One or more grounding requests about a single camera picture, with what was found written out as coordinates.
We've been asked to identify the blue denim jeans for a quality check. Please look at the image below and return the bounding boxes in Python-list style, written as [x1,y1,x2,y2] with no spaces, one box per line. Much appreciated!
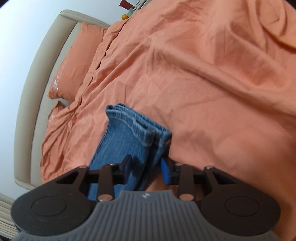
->
[89,103,172,197]

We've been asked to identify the orange pillow left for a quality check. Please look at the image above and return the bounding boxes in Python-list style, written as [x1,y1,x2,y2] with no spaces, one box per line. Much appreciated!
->
[48,101,65,125]

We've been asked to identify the orange pillow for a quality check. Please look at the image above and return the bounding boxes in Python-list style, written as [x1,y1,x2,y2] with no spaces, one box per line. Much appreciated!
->
[48,101,65,125]
[48,22,107,102]

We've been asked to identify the beige upholstered headboard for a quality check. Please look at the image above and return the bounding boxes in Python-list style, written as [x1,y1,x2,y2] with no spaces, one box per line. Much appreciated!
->
[14,9,110,190]

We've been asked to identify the orange pillow right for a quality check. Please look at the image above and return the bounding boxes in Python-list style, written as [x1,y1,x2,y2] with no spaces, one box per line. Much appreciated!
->
[48,22,107,102]

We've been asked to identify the orange duvet cover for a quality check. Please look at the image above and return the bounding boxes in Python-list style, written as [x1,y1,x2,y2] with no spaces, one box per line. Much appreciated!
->
[40,1,295,240]

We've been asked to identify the beige curtain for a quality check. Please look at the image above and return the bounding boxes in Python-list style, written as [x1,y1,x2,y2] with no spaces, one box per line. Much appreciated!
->
[0,195,18,239]

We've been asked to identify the small green item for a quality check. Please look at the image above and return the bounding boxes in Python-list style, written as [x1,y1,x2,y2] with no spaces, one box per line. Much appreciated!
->
[128,8,135,16]

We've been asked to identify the dark red cup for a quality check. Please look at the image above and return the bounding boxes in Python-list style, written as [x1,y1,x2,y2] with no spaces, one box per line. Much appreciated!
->
[119,0,134,10]

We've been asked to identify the beige right nightstand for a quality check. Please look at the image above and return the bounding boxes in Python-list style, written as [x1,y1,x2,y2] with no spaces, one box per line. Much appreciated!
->
[134,0,147,9]

